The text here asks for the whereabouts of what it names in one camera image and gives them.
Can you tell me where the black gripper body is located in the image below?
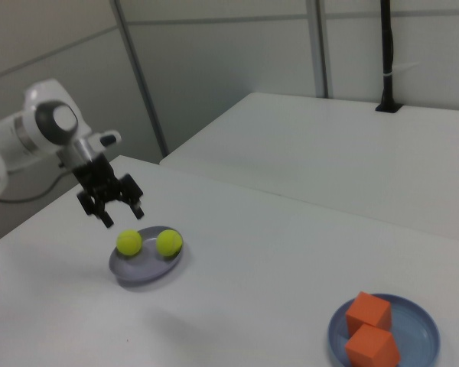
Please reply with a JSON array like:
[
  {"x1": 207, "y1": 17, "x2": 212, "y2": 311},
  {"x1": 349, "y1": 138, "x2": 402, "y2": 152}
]
[{"x1": 72, "y1": 154, "x2": 119, "y2": 200}]

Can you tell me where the yellow tennis ball black print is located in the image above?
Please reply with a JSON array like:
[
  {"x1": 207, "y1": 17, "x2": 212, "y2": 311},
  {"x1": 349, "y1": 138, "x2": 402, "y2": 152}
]
[{"x1": 116, "y1": 228, "x2": 144, "y2": 257}]

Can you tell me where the plain yellow tennis ball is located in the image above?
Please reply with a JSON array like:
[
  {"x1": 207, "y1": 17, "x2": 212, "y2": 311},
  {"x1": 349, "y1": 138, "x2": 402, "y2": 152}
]
[{"x1": 155, "y1": 228, "x2": 184, "y2": 258}]

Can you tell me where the orange foam cube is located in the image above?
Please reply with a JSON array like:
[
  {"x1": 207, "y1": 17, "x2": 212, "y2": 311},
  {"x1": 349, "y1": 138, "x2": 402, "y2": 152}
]
[
  {"x1": 343, "y1": 323, "x2": 402, "y2": 367},
  {"x1": 345, "y1": 291, "x2": 392, "y2": 338}
]

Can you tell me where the purple plastic plate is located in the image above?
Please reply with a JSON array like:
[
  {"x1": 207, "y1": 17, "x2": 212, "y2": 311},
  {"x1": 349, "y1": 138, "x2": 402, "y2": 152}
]
[{"x1": 108, "y1": 226, "x2": 187, "y2": 285}]

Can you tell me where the white side table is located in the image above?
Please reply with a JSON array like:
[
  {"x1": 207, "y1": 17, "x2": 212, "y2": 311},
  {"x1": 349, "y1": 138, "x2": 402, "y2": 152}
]
[{"x1": 159, "y1": 91, "x2": 459, "y2": 246}]

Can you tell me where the blue plastic plate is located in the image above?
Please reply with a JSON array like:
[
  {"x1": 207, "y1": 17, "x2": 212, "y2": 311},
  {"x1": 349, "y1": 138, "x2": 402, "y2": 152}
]
[{"x1": 327, "y1": 292, "x2": 442, "y2": 367}]

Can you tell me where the dark robot arm cable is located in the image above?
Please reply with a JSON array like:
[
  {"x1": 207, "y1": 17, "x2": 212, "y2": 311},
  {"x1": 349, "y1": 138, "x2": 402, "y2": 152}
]
[{"x1": 0, "y1": 164, "x2": 76, "y2": 204}]

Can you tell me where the grey partition post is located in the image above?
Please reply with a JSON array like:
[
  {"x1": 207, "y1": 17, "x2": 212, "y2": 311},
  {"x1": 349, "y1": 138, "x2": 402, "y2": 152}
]
[
  {"x1": 112, "y1": 0, "x2": 170, "y2": 158},
  {"x1": 311, "y1": 0, "x2": 330, "y2": 99}
]

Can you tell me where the black pole with cables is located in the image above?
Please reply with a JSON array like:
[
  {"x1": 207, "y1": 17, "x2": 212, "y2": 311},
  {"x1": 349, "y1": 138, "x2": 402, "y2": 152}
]
[{"x1": 374, "y1": 0, "x2": 402, "y2": 114}]

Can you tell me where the white cable tie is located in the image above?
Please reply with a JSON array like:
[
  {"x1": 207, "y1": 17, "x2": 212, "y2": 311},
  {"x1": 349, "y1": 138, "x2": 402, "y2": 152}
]
[{"x1": 382, "y1": 62, "x2": 422, "y2": 78}]

